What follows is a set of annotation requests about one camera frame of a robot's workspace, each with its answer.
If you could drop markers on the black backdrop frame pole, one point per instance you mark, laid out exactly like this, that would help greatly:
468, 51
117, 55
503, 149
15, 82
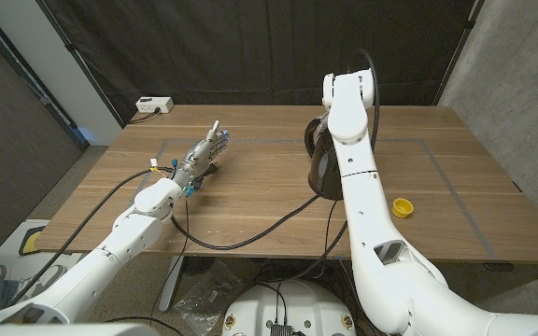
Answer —
80, 65
458, 53

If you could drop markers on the black backdrop curtain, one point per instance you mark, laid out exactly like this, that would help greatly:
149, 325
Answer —
203, 51

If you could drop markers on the white platform with yellow pad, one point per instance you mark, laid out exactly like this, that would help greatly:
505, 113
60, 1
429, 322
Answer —
21, 245

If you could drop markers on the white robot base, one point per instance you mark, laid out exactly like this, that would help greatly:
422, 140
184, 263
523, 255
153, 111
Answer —
292, 308

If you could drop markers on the black electric kettle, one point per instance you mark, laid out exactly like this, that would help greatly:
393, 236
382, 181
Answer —
322, 177

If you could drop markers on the white sneaker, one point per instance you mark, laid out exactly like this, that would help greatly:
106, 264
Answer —
40, 277

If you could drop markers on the clear plastic bag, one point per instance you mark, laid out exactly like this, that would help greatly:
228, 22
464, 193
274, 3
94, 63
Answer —
210, 291

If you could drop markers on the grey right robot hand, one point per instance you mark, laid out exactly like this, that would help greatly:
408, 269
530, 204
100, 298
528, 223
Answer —
323, 126

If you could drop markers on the grey table leg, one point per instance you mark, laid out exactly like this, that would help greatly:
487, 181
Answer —
172, 284

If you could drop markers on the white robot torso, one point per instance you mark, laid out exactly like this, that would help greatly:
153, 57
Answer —
63, 330

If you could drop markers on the yellow plastic cap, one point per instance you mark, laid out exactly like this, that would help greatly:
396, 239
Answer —
402, 208

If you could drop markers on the white power strip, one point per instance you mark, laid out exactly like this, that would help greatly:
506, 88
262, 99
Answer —
154, 104

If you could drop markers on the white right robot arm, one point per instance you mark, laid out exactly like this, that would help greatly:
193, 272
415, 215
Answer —
372, 224

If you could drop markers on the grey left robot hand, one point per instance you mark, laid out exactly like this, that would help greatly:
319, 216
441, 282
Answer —
199, 158

